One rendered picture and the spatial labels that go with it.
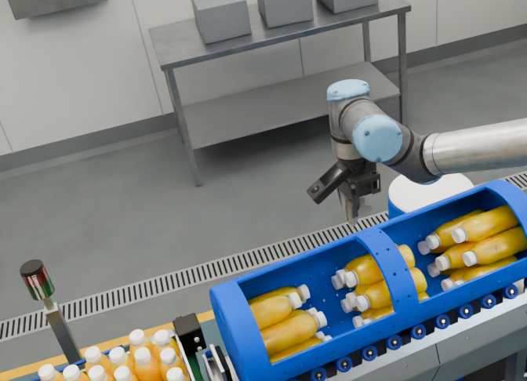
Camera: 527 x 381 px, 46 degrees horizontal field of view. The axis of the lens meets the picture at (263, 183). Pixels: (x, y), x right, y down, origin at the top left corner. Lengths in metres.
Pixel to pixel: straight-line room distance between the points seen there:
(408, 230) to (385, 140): 0.66
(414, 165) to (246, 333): 0.55
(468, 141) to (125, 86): 3.77
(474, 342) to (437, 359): 0.12
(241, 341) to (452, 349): 0.65
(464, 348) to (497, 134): 0.84
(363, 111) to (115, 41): 3.51
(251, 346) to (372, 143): 0.57
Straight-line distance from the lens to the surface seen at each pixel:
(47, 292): 1.82
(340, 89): 1.34
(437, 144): 1.28
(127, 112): 4.85
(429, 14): 5.28
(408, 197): 2.09
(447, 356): 1.86
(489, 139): 1.20
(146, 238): 3.86
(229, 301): 1.52
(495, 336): 1.93
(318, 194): 1.43
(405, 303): 1.60
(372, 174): 1.48
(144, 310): 3.40
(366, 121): 1.24
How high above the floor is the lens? 2.29
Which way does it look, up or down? 34 degrees down
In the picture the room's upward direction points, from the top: 10 degrees counter-clockwise
